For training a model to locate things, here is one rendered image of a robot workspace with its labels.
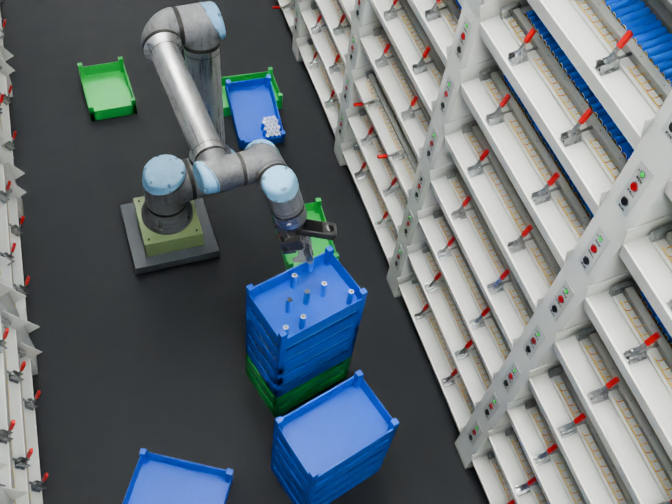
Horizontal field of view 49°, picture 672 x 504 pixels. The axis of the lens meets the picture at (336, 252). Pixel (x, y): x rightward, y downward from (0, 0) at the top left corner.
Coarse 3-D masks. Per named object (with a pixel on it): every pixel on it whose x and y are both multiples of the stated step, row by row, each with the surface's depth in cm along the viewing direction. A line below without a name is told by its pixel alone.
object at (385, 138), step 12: (360, 72) 281; (372, 72) 281; (360, 84) 282; (360, 96) 280; (372, 96) 278; (384, 96) 277; (372, 120) 272; (384, 132) 268; (384, 144) 265; (396, 144) 264; (396, 168) 259; (408, 168) 258; (408, 180) 255; (408, 192) 248
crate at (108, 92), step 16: (80, 64) 332; (112, 64) 340; (96, 80) 338; (112, 80) 339; (128, 80) 333; (96, 96) 332; (112, 96) 333; (128, 96) 334; (96, 112) 320; (112, 112) 324; (128, 112) 327
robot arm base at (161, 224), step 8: (144, 208) 273; (184, 208) 272; (144, 216) 273; (152, 216) 270; (160, 216) 268; (168, 216) 269; (176, 216) 271; (184, 216) 274; (152, 224) 272; (160, 224) 271; (168, 224) 271; (176, 224) 273; (184, 224) 276; (160, 232) 274; (168, 232) 274; (176, 232) 276
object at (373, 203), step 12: (348, 144) 313; (348, 156) 313; (360, 156) 312; (360, 168) 309; (360, 180) 306; (372, 180) 305; (360, 192) 303; (372, 192) 302; (372, 204) 299; (372, 216) 296; (384, 216) 288; (384, 228) 292; (384, 240) 289; (396, 240) 287; (384, 252) 288
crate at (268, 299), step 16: (320, 256) 228; (288, 272) 224; (304, 272) 229; (320, 272) 230; (336, 272) 231; (256, 288) 219; (272, 288) 225; (288, 288) 225; (304, 288) 226; (336, 288) 227; (352, 288) 226; (256, 304) 215; (272, 304) 221; (320, 304) 223; (336, 304) 224; (352, 304) 218; (272, 320) 218; (288, 320) 219; (320, 320) 214; (336, 320) 220; (272, 336) 214; (288, 336) 216; (304, 336) 215
